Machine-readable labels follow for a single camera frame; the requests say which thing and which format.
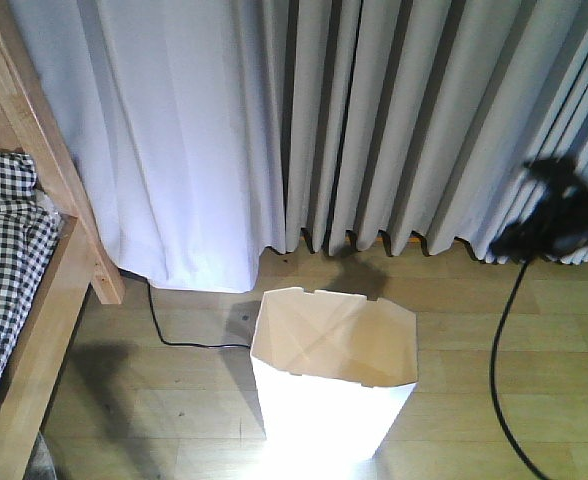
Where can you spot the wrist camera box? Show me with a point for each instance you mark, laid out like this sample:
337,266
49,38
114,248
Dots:
552,170

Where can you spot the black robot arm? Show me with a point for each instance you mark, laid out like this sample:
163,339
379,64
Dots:
557,227

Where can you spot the white curtain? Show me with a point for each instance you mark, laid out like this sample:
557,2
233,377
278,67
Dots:
207,131

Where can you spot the wooden bed frame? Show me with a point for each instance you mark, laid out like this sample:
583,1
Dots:
79,261

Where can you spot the grey round rug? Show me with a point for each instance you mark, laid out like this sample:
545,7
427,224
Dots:
40,465

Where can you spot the white trash bin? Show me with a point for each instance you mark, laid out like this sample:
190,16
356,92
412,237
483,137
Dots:
332,370

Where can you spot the checkered bed sheet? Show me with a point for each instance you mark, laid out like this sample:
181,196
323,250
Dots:
28,237

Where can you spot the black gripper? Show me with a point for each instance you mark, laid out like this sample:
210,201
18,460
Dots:
522,240

